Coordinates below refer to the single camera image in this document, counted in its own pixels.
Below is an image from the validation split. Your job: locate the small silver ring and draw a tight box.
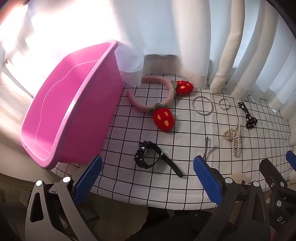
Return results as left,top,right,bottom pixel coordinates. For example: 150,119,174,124
219,98,231,110

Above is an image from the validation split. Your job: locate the black bow hair clip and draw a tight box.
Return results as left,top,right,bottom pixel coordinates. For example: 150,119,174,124
238,101,257,130

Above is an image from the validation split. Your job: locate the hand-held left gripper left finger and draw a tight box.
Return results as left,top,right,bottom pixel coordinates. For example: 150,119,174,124
25,156,103,241

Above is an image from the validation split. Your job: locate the white sheer curtain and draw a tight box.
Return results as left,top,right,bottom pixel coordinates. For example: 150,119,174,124
0,0,296,112

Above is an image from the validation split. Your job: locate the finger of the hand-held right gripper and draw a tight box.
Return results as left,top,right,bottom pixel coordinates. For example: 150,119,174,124
285,151,296,166
259,159,290,193

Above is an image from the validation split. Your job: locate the white black checkered tablecloth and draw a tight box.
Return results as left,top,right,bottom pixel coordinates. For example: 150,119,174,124
50,74,293,210

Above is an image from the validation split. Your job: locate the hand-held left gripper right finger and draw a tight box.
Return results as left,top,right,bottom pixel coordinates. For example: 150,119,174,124
193,156,271,241

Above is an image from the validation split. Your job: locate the pink plastic tub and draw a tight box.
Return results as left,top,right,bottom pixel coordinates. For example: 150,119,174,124
20,40,124,171

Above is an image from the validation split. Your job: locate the black digital wristwatch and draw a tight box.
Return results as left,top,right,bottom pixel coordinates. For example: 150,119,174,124
134,140,184,178

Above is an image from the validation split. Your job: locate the large silver ring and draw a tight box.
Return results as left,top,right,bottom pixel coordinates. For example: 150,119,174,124
192,96,213,116

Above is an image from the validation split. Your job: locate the cream thick curtain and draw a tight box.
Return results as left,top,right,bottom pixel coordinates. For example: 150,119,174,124
209,0,286,94

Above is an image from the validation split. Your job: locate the person's dark clothing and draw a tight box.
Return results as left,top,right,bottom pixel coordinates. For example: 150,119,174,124
102,205,219,241

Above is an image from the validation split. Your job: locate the pink strawberry headband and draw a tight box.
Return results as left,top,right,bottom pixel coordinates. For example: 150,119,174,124
127,76,194,132

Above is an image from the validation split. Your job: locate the grey metal hair clip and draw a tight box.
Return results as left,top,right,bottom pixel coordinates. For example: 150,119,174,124
202,137,217,160

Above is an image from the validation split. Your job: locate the pearl claw hair clip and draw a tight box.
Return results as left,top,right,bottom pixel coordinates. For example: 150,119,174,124
223,122,241,157

